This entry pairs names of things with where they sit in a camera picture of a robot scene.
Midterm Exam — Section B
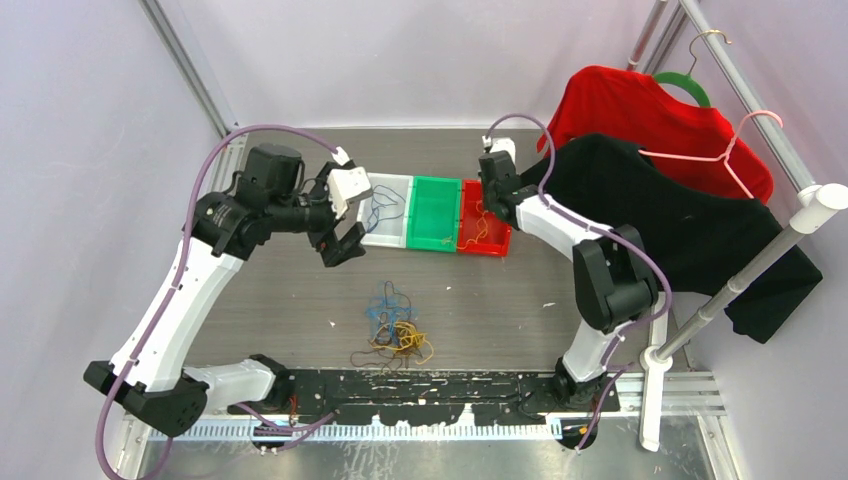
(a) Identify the coloured wire bundle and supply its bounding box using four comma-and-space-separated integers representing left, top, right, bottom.
349, 280, 435, 374

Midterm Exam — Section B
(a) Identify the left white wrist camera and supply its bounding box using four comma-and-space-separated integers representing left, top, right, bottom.
327, 167, 373, 220

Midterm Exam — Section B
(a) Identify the dark blue wire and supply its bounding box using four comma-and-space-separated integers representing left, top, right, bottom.
365, 184, 407, 233

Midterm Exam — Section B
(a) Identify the white plastic bin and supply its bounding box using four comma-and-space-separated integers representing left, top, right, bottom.
357, 172, 414, 249

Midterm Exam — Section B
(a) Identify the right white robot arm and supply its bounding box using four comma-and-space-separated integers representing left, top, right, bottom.
478, 147, 659, 411

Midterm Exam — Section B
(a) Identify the white clothes rack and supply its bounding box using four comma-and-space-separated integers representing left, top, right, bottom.
627, 1, 847, 452

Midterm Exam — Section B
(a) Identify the green clothes hanger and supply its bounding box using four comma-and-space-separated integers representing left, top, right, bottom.
653, 29, 732, 108

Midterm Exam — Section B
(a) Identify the red shirt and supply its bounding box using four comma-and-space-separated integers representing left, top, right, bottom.
547, 65, 774, 203

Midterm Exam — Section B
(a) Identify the pink clothes hanger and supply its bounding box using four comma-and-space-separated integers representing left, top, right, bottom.
639, 110, 784, 199

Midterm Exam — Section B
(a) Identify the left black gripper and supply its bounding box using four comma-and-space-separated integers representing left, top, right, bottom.
269, 164, 366, 265

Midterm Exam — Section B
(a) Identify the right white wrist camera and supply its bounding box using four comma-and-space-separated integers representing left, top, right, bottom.
489, 137, 516, 164

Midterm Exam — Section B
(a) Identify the aluminium frame rail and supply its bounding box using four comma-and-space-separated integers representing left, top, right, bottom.
123, 0, 250, 465

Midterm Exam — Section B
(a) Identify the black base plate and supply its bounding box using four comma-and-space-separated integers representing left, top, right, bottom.
253, 369, 620, 427

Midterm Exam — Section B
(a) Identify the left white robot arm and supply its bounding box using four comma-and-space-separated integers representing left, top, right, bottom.
84, 143, 373, 438

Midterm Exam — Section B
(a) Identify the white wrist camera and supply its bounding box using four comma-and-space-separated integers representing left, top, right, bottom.
489, 137, 516, 164
327, 167, 373, 220

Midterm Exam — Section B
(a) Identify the green plastic bin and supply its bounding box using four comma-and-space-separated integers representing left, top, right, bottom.
406, 176, 462, 253

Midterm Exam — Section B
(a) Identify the yellow wire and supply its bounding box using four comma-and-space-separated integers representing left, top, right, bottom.
442, 201, 495, 253

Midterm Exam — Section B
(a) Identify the red plastic bin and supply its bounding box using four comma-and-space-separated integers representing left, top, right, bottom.
457, 179, 512, 257

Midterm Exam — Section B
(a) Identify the black shirt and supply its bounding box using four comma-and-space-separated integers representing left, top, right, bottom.
520, 134, 823, 343

